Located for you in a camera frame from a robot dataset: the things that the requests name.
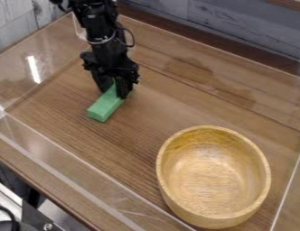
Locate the black cable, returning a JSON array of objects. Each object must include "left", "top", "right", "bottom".
[{"left": 0, "top": 206, "right": 20, "bottom": 231}]

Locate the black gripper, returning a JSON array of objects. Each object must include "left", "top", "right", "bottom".
[{"left": 81, "top": 40, "right": 139, "bottom": 99}]

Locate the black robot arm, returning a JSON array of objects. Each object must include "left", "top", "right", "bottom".
[{"left": 48, "top": 0, "right": 139, "bottom": 99}]

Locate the black metal frame bracket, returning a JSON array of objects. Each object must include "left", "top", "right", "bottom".
[{"left": 22, "top": 195, "right": 91, "bottom": 231}]

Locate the clear acrylic tray wall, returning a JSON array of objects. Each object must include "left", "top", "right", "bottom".
[{"left": 0, "top": 11, "right": 300, "bottom": 231}]

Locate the brown wooden bowl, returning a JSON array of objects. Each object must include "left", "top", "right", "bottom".
[{"left": 157, "top": 125, "right": 272, "bottom": 229}]

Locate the green rectangular block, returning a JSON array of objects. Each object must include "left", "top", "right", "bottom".
[{"left": 87, "top": 86, "right": 125, "bottom": 123}]

